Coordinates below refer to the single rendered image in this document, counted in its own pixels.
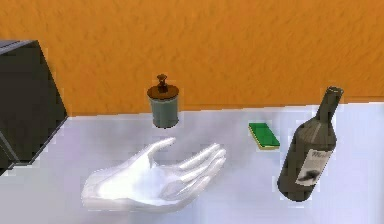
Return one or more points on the black box appliance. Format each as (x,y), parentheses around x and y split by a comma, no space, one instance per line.
(26,103)

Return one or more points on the grey dispenser with brown pump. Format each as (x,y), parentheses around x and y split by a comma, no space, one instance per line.
(164,110)

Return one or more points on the green and yellow sponge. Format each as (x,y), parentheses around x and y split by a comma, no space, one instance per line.
(263,135)

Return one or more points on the dark green wine bottle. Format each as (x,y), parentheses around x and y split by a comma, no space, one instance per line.
(310,156)

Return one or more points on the white hand statue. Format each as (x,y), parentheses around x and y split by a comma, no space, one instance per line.
(146,183)

